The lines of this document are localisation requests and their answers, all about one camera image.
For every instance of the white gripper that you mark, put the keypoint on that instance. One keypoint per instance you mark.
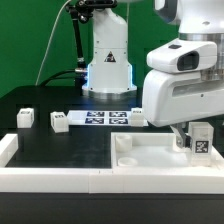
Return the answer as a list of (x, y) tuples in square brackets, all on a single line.
[(169, 99)]

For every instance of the white square table top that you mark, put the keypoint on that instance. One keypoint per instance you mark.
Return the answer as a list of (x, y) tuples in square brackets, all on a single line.
[(155, 150)]

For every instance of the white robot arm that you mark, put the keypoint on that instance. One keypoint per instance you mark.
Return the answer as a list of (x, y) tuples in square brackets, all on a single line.
[(110, 74)]

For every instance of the white marker sheet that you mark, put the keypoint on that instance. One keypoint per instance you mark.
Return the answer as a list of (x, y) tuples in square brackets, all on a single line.
[(102, 118)]

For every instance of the white U-shaped fence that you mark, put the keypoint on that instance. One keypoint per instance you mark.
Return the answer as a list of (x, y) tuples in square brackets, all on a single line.
[(116, 179)]

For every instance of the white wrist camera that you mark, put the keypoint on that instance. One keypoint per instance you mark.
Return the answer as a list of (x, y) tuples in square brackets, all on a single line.
[(180, 56)]

